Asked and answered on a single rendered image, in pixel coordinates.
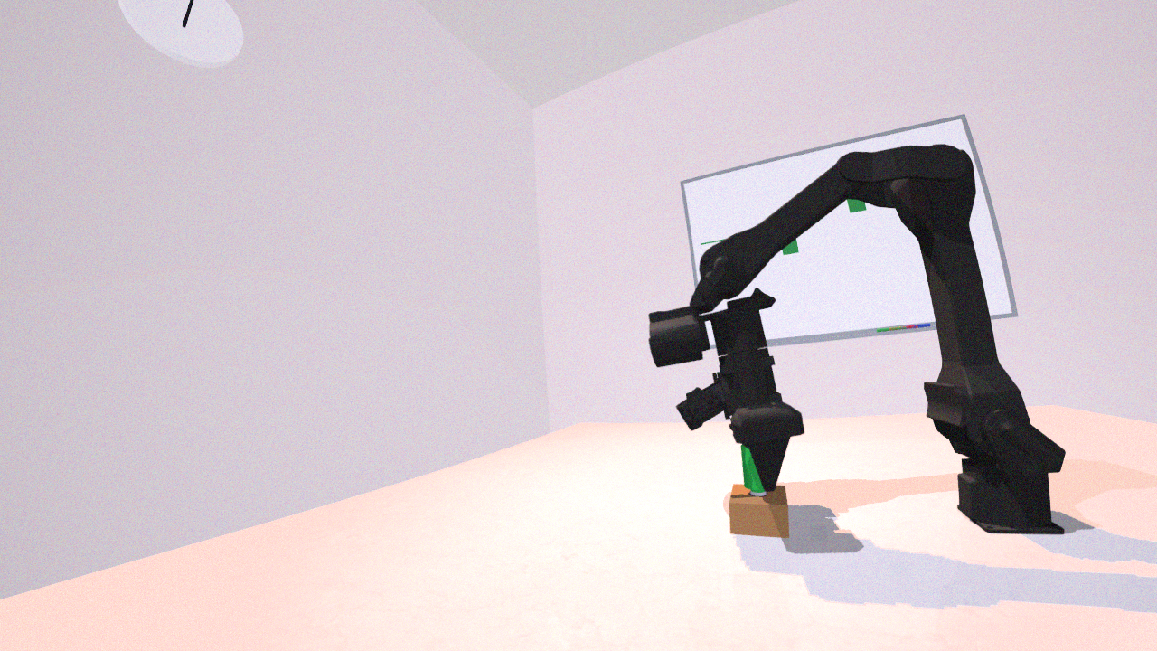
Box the orange block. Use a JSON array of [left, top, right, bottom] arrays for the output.
[[729, 484, 789, 538]]

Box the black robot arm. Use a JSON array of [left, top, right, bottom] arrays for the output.
[[648, 145, 1066, 535]]

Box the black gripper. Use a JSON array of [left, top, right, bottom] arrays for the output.
[[718, 348, 805, 491]]

